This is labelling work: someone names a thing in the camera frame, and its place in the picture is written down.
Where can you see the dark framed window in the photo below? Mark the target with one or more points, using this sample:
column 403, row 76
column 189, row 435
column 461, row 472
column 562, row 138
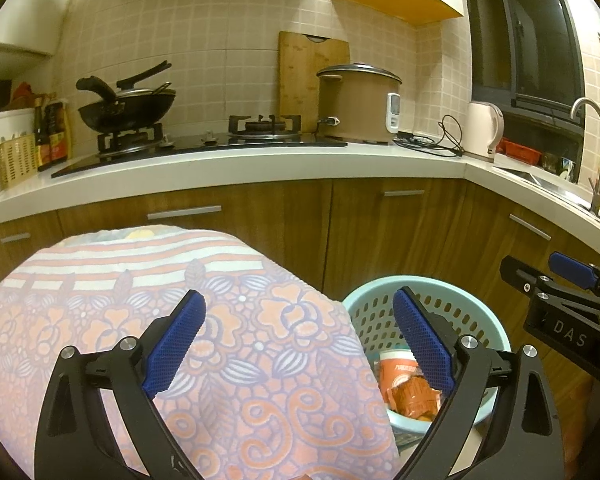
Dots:
column 525, row 35

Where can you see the orange and white paper cup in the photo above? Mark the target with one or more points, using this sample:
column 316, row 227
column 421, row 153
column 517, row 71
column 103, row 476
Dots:
column 395, row 365

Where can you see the black glass gas hob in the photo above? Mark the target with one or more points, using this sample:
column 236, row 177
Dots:
column 190, row 152

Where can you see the black wok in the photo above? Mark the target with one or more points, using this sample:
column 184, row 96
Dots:
column 130, row 115

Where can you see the red tray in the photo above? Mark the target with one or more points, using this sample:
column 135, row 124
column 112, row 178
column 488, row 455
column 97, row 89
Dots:
column 517, row 150

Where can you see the light blue plastic waste basket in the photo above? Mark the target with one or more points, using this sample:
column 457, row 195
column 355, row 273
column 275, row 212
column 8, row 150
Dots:
column 370, row 305

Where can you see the wooden kitchen base cabinet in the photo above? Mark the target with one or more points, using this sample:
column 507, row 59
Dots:
column 280, row 220

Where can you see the orange bag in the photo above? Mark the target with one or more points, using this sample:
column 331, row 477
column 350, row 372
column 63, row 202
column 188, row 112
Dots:
column 25, row 95

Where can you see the cream electric kettle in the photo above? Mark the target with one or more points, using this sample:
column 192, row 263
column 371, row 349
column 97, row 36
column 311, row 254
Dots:
column 484, row 130

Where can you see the brown rice cooker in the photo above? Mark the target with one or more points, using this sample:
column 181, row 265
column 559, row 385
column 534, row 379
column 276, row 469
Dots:
column 357, row 105

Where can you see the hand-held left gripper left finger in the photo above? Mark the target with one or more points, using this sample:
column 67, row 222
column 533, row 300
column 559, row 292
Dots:
column 175, row 350

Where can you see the floral pink table cloth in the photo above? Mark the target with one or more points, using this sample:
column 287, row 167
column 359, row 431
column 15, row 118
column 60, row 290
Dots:
column 255, row 320

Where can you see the orange snack wrapper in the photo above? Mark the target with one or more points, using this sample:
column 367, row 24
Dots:
column 412, row 400

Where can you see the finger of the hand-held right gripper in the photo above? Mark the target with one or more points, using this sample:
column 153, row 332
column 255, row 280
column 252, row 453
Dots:
column 522, row 275
column 575, row 269

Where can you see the steel kitchen sink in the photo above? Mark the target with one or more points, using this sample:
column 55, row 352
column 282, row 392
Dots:
column 540, row 180

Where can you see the red label sauce bottle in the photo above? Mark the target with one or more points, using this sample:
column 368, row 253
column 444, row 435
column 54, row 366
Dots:
column 57, row 135

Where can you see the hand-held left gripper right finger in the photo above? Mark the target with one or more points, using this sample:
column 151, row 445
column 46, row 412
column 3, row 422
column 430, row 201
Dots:
column 425, row 345

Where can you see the yellow slotted utensil basket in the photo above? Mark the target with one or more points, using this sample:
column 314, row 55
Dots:
column 17, row 160

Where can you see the glass jar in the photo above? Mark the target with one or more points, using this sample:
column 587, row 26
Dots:
column 551, row 162

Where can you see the wooden cutting board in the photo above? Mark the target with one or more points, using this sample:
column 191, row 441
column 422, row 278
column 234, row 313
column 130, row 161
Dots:
column 300, row 75

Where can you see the dark soy sauce bottle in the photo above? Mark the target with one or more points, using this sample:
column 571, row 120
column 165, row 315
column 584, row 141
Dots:
column 41, row 140

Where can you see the black burner trivet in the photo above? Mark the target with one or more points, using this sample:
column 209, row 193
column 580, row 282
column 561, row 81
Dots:
column 130, row 140
column 265, row 127

